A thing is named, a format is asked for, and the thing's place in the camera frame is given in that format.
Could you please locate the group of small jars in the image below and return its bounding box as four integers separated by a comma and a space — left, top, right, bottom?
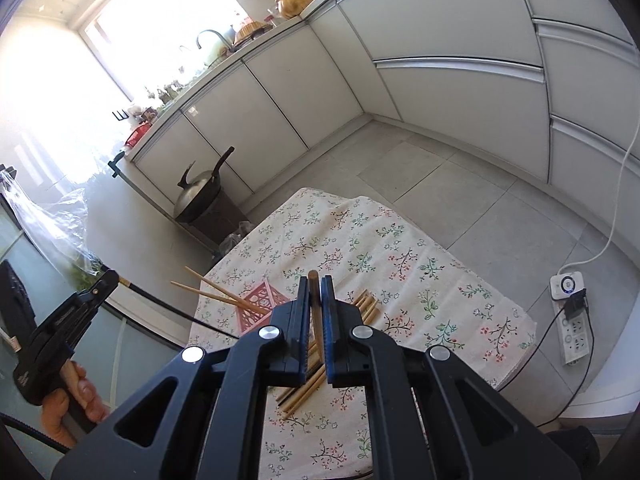
144, 79, 182, 107

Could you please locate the metal wok lid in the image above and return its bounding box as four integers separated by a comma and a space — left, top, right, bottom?
176, 161, 222, 206

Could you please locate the grey plastic bag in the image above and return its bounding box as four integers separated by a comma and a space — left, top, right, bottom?
219, 220, 254, 261

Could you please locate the white cabinet with drawers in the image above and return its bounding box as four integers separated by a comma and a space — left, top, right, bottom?
302, 0, 640, 200

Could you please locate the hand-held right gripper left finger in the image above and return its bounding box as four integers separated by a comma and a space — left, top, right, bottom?
50, 276, 310, 480

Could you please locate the orange brown bowl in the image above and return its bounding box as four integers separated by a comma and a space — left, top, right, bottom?
233, 18, 267, 44

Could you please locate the floral tablecloth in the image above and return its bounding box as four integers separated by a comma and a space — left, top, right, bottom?
189, 187, 537, 480

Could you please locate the sink faucet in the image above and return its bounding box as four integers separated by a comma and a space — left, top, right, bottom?
195, 29, 233, 60

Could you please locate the thin black cable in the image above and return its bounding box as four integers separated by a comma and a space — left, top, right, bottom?
492, 309, 596, 426

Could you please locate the window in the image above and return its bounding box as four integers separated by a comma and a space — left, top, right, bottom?
65, 0, 253, 107

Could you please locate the clear bag of greens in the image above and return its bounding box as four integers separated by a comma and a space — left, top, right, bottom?
0, 164, 110, 288

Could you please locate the person's left hand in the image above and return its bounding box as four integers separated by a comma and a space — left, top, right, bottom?
41, 360, 110, 450

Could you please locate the red basket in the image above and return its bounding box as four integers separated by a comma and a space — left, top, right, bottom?
124, 121, 152, 149

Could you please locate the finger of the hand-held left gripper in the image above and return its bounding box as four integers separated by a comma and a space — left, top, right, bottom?
89, 269, 122, 307

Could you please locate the white cabinet with doors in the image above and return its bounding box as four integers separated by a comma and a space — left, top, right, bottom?
124, 19, 373, 211

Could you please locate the wooden chopstick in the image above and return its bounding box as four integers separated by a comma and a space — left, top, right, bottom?
300, 290, 362, 361
185, 266, 256, 308
278, 296, 376, 408
307, 270, 326, 381
170, 282, 272, 316
276, 292, 368, 403
280, 302, 383, 420

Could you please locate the pink plastic utensil holder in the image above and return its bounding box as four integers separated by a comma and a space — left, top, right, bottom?
238, 280, 294, 339

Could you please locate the dark cloth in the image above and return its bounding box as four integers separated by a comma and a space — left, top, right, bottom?
0, 259, 38, 348

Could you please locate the white cable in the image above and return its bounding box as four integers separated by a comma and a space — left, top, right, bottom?
569, 122, 640, 276

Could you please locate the brown bin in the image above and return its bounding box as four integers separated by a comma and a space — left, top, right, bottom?
192, 194, 249, 242

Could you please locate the black chopstick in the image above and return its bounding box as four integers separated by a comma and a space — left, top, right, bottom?
118, 277, 242, 340

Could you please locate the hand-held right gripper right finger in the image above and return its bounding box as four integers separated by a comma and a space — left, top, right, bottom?
322, 275, 583, 480

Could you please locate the white power strip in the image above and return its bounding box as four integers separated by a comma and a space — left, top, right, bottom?
549, 270, 592, 367

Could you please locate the black wok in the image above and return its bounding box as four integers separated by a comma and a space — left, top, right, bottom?
172, 146, 237, 225

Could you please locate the golden clay pot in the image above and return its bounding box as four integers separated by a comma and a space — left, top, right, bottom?
274, 0, 318, 21

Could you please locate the black plug adapter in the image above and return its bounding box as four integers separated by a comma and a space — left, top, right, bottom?
564, 292, 589, 319

